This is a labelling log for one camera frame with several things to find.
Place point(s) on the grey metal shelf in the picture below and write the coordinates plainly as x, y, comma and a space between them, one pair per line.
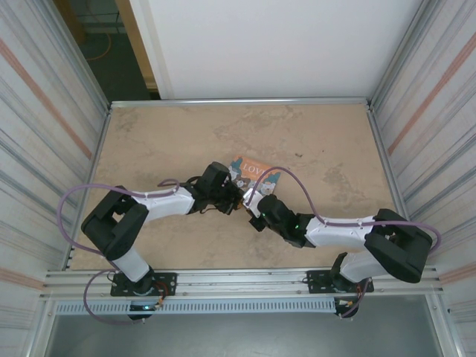
238, 334

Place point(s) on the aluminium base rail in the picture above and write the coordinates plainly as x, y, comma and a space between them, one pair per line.
238, 282

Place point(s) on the aluminium frame crossbar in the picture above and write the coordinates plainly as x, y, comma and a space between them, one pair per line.
238, 101

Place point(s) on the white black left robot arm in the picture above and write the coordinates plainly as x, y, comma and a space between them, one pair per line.
167, 204

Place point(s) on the illustrated LOVE picture book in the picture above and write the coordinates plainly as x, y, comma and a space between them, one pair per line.
249, 167

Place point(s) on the wooden door frame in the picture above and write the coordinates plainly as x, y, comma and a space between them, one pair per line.
137, 44

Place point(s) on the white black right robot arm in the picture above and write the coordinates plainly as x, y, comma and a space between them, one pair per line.
334, 236

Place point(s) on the aluminium frame post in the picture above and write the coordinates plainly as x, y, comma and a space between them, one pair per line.
386, 82
93, 85

